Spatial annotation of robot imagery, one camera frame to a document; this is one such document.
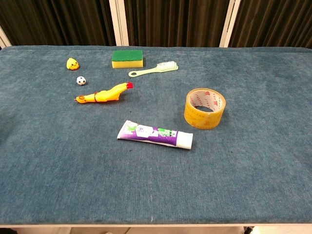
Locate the yellow rubber chicken toy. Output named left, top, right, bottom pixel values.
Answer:
left=74, top=82, right=135, bottom=104

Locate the purple and white toothpaste tube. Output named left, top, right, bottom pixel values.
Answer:
left=117, top=119, right=194, bottom=150

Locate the yellow packing tape roll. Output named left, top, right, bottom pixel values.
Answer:
left=183, top=88, right=227, bottom=130

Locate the light green scrub brush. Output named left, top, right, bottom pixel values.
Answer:
left=128, top=60, right=179, bottom=78

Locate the green and yellow sponge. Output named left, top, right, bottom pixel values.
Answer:
left=111, top=50, right=144, bottom=69

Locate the dark pleated curtain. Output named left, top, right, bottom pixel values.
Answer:
left=124, top=0, right=231, bottom=48
left=228, top=0, right=312, bottom=49
left=0, top=0, right=116, bottom=47

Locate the blue velvet table cloth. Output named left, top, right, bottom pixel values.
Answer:
left=0, top=45, right=312, bottom=225

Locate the small yellow chick toy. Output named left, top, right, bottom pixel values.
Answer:
left=66, top=57, right=80, bottom=71

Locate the white frame post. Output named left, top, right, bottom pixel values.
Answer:
left=108, top=0, right=130, bottom=47
left=219, top=0, right=241, bottom=48
left=0, top=25, right=12, bottom=49

